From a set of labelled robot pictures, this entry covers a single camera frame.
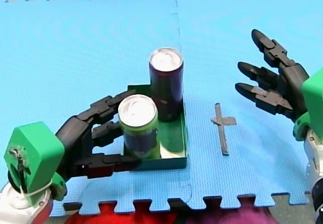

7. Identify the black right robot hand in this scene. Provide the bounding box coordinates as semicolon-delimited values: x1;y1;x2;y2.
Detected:
234;29;310;124

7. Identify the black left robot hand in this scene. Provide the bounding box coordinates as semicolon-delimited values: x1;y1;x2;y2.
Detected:
55;89;142;182

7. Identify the green drink can dark band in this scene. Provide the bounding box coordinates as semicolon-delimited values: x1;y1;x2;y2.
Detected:
118;94;161;159

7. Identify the dark purple drink can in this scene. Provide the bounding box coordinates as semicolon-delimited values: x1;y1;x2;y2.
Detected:
148;47;184;123

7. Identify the shallow green tray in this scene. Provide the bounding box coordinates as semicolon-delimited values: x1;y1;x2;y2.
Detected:
123;84;189;171

